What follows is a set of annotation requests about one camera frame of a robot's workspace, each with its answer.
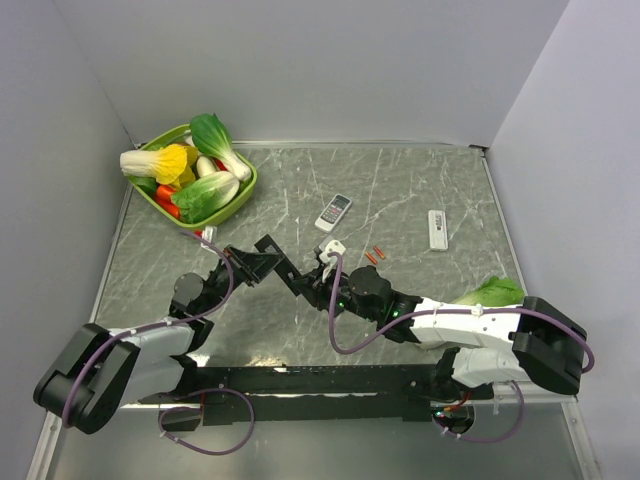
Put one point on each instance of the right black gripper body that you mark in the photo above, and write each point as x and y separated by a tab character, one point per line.
324	291

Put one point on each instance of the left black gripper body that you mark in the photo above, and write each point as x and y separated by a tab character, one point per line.
242	270

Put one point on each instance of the black slim remote control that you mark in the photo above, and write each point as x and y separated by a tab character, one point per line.
284	268

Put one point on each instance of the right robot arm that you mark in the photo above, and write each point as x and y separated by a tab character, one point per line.
547	349

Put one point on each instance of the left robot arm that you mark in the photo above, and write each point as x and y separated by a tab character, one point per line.
100	369

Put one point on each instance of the grey white remote control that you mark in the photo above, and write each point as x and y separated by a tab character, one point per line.
333	213

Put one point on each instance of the red orange battery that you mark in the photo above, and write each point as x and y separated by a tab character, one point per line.
379	252
371	258

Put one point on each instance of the green lettuce cabbage toy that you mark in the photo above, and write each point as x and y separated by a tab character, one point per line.
204	197

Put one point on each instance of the white radish toy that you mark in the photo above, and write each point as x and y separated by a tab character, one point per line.
205	167

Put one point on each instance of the green plastic basket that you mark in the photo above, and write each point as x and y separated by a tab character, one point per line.
220	216

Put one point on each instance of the orange carrot toy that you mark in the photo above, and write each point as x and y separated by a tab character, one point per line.
162	197

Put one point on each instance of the black base bar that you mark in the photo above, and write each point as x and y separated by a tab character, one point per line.
298	393

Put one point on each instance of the yellow napa cabbage toy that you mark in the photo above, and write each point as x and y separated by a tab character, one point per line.
165	165

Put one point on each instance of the green bok choy toy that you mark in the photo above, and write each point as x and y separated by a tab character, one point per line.
211	137

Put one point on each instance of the white napa cabbage toy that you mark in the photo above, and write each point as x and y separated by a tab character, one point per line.
481	318

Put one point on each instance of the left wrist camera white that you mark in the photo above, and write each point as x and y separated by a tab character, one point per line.
207	237

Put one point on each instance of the aluminium rail frame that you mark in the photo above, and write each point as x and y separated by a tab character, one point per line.
503	395

